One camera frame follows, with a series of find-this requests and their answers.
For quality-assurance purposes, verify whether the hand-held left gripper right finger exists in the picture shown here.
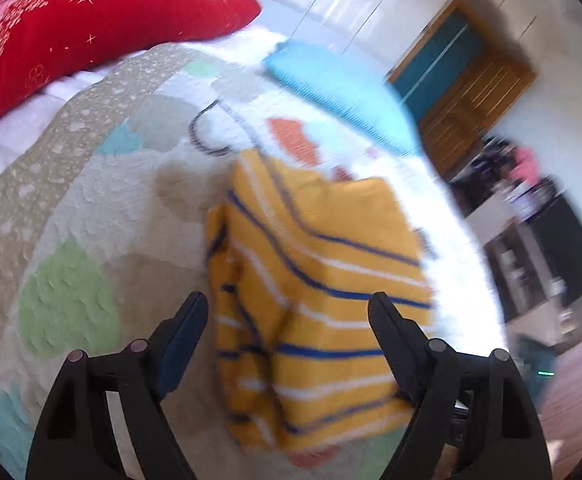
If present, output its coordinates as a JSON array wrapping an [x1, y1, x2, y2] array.
[[367, 291, 554, 480]]

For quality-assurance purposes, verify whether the cluttered shelf unit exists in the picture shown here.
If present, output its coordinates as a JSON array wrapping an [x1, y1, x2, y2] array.
[[451, 135, 582, 322]]

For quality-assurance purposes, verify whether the pink cloth item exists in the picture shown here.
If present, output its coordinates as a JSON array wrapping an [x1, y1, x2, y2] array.
[[511, 145, 542, 187]]

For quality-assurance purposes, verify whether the yellow striped knit sweater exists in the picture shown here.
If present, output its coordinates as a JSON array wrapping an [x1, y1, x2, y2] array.
[[206, 149, 434, 453]]

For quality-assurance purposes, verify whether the red patterned pillow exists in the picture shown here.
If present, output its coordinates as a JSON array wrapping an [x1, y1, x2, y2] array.
[[0, 0, 262, 141]]

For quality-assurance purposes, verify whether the printed fleece blanket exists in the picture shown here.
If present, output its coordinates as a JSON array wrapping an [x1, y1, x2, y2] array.
[[0, 30, 512, 480]]

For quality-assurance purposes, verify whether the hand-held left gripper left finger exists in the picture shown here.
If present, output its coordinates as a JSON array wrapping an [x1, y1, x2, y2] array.
[[26, 291, 209, 480]]

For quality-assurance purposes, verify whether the light blue pillow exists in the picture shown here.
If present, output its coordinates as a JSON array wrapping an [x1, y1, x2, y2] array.
[[262, 40, 424, 157]]

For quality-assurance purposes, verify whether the black device with green light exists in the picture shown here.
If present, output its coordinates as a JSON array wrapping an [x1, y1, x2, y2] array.
[[515, 334, 560, 407]]

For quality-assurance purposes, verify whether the wooden door with teal panel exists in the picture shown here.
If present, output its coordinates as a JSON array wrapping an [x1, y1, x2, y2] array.
[[386, 0, 538, 178]]

